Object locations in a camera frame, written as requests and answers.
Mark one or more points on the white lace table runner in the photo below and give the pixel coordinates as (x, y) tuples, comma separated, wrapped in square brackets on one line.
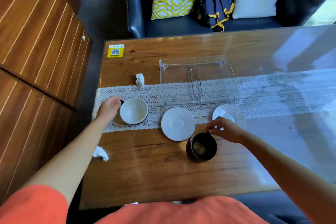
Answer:
[(275, 95)]

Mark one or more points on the person's right fingers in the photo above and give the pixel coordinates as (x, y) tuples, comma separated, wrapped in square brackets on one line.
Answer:
[(213, 126)]

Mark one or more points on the person's left hand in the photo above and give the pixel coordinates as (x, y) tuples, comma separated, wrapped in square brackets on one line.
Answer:
[(107, 109)]

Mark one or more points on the yellow square sticker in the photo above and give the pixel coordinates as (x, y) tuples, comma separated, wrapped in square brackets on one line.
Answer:
[(115, 51)]

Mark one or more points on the person's left forearm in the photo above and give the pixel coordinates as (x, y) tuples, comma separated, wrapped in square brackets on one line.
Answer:
[(76, 153)]

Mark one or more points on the person's right hand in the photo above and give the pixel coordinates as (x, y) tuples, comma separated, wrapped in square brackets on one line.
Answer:
[(229, 129)]

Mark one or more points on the black cup with white inside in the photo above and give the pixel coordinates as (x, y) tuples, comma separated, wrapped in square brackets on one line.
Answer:
[(133, 111)]

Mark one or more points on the crumpled white tissue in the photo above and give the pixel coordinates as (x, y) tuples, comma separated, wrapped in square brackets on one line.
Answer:
[(140, 79), (100, 153)]

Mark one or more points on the large white saucer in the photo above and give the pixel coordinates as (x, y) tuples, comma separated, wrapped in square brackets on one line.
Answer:
[(178, 124)]

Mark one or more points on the person's orange shirt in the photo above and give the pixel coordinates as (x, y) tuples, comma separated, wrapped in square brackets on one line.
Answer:
[(170, 212)]

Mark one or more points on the small white saucer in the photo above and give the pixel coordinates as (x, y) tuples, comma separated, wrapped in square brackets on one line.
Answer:
[(232, 114)]

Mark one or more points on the black cup with dark inside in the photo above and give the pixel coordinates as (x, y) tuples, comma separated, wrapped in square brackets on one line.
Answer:
[(201, 147)]

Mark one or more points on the black leather sofa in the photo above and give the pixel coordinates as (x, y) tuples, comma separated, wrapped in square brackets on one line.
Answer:
[(162, 25)]

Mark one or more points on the clear acrylic tray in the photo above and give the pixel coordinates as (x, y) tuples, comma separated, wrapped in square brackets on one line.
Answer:
[(196, 82)]

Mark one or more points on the person's left fingers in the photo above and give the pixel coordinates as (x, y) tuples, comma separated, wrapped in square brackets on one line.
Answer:
[(116, 99)]

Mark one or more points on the person's right forearm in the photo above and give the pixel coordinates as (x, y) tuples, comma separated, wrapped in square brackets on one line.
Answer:
[(286, 174)]

